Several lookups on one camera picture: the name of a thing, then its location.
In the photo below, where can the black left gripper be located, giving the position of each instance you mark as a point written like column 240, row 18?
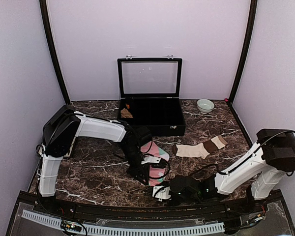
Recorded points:
column 141, row 171

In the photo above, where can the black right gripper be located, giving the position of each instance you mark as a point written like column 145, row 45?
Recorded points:
column 174, row 204

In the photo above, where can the pink patterned sock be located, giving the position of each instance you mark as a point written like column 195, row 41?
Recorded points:
column 156, row 176

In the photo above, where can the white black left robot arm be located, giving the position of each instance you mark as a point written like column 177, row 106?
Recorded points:
column 68, row 128

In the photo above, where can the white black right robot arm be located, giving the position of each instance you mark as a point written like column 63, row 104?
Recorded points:
column 271, row 157

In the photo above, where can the beige rolled sock in box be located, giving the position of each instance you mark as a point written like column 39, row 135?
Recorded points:
column 124, row 113

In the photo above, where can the black compartment storage box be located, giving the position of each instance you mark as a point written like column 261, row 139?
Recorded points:
column 162, row 116

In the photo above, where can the beige and brown sock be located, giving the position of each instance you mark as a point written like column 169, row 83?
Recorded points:
column 201, row 150

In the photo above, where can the glass-panel black box lid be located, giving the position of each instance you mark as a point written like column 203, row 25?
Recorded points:
column 149, row 77

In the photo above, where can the floral square ceramic plate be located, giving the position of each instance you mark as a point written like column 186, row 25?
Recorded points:
column 70, row 149

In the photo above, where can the small green circuit board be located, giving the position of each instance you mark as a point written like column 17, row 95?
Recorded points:
column 70, row 226

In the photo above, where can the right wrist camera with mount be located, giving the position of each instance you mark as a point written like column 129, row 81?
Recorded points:
column 161, row 193

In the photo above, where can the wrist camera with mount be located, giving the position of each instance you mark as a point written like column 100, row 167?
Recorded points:
column 156, row 162
column 161, row 193

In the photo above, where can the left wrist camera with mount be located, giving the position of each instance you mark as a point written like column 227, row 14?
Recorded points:
column 156, row 162

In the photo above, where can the black front rail frame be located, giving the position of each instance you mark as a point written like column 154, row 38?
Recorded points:
column 240, row 217

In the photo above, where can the black left corner post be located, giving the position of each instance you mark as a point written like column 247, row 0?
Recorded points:
column 52, row 50

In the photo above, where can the black corner post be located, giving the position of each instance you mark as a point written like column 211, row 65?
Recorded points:
column 52, row 50
column 244, row 51

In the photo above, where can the white slotted cable duct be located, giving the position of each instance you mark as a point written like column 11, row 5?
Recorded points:
column 118, row 228

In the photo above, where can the black right corner post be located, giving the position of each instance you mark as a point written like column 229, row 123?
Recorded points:
column 244, row 51

